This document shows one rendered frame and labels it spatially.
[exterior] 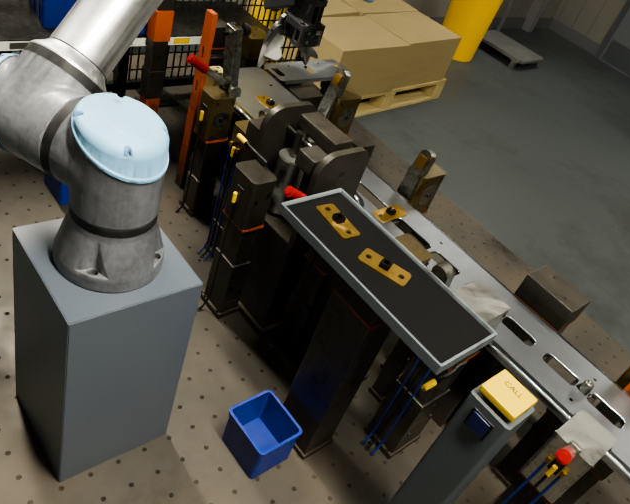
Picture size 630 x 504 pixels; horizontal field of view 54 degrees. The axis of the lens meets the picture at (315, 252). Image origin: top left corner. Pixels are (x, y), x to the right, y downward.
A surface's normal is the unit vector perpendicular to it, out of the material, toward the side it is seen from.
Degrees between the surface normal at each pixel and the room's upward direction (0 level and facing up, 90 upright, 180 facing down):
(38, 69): 41
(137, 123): 8
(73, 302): 0
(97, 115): 8
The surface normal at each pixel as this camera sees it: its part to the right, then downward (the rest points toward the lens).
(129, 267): 0.57, 0.41
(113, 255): 0.32, 0.43
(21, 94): 0.00, -0.27
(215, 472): 0.29, -0.73
